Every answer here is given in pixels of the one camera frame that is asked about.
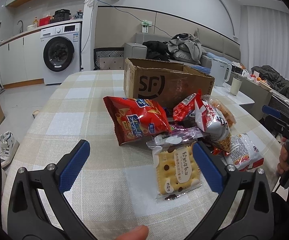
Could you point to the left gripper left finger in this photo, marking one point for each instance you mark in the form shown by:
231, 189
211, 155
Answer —
38, 208

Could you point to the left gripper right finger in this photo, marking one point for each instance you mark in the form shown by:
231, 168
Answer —
243, 208

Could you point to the white red crisps packet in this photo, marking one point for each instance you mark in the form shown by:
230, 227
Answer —
244, 154

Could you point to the orange bread clear bag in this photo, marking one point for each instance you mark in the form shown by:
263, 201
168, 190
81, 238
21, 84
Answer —
221, 107

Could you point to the white red noodle snack bag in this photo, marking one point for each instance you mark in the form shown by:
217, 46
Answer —
212, 121

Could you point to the cracker sandwich clear packet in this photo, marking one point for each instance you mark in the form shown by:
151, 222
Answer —
177, 172

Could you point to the purple white snack bag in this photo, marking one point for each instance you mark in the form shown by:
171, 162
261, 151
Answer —
187, 133

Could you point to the red corn chips bag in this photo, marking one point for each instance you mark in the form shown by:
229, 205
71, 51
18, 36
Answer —
136, 118

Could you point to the small red snack packet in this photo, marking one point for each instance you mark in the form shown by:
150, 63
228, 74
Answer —
184, 108

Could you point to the person's right hand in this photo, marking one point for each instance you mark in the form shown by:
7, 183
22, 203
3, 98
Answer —
283, 165

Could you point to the person's left hand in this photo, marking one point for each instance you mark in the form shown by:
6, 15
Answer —
139, 233

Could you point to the dark coat on chair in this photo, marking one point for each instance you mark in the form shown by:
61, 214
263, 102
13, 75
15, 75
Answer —
273, 78

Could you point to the white sneaker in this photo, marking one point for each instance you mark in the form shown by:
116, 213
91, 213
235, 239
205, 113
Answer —
8, 149

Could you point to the cream cup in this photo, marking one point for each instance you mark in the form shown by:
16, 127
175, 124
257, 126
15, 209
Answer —
235, 86

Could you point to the green slipper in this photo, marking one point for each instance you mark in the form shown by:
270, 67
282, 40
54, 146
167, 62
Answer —
35, 113

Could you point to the white electric kettle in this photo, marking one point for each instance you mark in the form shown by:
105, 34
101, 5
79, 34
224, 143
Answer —
221, 72

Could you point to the white curtain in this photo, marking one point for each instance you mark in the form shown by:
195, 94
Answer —
268, 39

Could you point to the grey sofa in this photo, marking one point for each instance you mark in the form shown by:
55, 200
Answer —
211, 42

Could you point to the brown SF cardboard box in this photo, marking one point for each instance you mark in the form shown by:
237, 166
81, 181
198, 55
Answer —
164, 82

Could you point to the grey clothes pile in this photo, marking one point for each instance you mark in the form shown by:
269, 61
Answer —
185, 47

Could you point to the white base cabinets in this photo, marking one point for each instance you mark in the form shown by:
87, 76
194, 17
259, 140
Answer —
21, 59

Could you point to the black jacket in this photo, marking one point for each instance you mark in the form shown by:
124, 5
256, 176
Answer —
156, 50

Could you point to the patterned floor mat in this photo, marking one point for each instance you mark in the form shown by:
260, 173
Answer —
109, 58

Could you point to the white washing machine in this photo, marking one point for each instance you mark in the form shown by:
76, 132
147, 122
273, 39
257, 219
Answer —
61, 52

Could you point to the faucet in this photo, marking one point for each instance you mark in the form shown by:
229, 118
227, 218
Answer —
21, 26

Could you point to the red box on counter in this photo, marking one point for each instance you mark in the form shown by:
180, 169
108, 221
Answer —
44, 21

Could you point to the black rice cooker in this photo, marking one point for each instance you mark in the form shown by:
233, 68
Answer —
61, 15

